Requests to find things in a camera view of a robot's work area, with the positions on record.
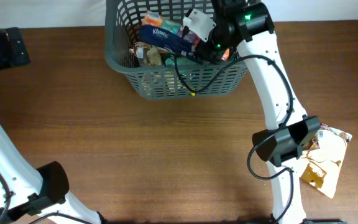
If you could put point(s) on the cream snack pouch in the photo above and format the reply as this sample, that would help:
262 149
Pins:
323 157

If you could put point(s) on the orange spaghetti pasta packet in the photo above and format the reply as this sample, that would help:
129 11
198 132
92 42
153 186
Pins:
226 55

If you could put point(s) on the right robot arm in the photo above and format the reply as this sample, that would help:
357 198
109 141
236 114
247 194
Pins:
275 93

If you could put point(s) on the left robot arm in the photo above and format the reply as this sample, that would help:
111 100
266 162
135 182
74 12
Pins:
24 190

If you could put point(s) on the light teal tissue packet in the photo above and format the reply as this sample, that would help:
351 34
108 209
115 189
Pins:
170 61

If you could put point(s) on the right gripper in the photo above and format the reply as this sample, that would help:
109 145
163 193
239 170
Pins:
206 52

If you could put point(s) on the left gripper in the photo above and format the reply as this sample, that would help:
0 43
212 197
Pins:
6 58

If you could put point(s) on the grey plastic basket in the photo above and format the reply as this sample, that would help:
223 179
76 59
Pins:
122 23

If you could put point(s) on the beige chocolate snack pouch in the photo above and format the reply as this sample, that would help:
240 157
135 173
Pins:
155 80

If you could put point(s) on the blue tissue multipack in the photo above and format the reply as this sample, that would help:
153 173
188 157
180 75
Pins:
158 31

